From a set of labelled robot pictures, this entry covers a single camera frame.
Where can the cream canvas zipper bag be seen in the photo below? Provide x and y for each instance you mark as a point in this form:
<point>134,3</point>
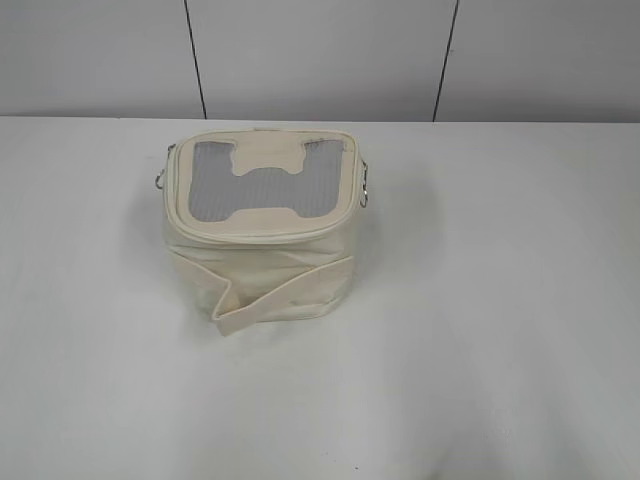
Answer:
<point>263,222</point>

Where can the metal right zipper pull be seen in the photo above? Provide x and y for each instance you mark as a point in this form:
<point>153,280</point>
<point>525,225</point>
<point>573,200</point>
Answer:
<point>364,195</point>

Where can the metal ring zipper pull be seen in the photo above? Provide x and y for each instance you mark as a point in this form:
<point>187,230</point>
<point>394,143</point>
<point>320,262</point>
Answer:
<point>159,179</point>

